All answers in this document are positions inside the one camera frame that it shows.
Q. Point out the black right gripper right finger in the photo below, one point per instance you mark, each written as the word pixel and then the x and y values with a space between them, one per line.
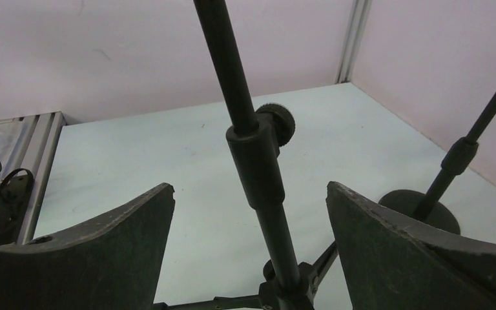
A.
pixel 391 261

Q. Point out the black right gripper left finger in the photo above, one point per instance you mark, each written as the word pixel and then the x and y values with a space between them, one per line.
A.
pixel 111 261

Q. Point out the black round-base microphone stand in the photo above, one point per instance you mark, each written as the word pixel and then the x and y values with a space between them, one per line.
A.
pixel 426 207

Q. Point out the small black tripod microphone stand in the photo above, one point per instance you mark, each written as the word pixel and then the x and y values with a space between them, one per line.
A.
pixel 254 139

